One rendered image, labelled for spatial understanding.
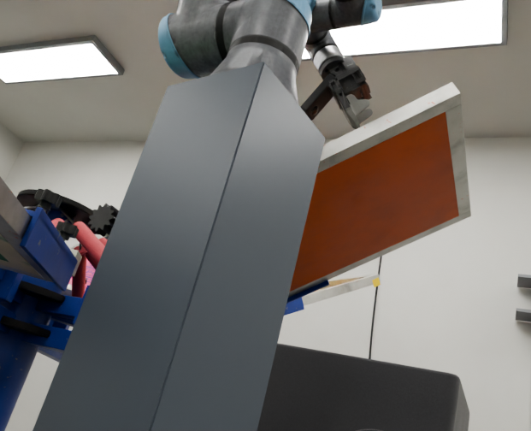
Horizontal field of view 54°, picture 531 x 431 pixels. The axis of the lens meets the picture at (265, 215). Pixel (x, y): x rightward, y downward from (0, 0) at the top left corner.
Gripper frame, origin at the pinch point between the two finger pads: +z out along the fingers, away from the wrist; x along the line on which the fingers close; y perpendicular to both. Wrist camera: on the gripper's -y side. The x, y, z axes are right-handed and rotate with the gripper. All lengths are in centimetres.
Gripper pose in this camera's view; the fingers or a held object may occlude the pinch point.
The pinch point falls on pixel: (355, 126)
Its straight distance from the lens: 124.5
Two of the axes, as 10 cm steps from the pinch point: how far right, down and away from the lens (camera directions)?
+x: 3.6, 4.5, 8.1
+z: 2.8, 7.8, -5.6
